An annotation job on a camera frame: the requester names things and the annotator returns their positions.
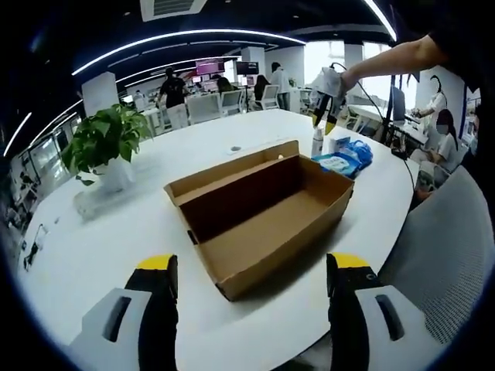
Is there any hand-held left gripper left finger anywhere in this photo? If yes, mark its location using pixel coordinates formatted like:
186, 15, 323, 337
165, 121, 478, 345
69, 254, 179, 371

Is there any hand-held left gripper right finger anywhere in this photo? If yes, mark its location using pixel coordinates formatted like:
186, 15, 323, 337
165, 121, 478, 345
326, 251, 444, 371

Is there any pale blue small packet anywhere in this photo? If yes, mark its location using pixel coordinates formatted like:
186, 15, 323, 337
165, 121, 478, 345
328, 135, 353, 155

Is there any white bottle with red label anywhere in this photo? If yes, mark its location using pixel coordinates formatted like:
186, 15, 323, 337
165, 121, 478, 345
311, 125, 326, 158

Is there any blue wet wipes pack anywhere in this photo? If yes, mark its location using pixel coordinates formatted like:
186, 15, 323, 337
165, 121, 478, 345
311, 151, 364, 179

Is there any brown cardboard shoe box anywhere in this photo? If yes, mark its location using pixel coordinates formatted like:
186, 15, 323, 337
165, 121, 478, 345
163, 139, 356, 302

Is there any white office chair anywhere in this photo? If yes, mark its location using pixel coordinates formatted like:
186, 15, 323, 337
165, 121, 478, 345
189, 94, 220, 124
254, 84, 280, 111
220, 89, 244, 116

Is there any desk monitor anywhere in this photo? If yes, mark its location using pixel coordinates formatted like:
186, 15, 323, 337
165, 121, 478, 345
392, 85, 406, 123

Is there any pink display screen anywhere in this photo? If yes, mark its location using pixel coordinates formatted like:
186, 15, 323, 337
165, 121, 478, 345
195, 60, 225, 75

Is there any grey mesh office chair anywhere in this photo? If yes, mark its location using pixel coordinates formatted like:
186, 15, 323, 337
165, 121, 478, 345
377, 164, 495, 349

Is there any small white cup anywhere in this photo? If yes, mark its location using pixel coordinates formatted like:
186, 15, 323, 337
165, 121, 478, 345
73, 191, 97, 221

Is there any person's black shirt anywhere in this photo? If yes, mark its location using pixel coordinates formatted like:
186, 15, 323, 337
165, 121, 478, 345
401, 0, 495, 94

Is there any ceiling air vent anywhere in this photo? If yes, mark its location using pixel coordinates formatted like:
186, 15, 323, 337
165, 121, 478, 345
139, 0, 208, 22

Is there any green potted plant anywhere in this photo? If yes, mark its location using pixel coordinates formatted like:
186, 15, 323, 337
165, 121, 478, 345
61, 103, 154, 194

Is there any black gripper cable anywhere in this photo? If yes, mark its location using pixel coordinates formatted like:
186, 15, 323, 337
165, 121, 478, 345
330, 61, 417, 194

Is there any black cable on table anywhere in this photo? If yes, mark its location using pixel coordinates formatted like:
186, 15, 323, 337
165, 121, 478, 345
22, 223, 50, 271

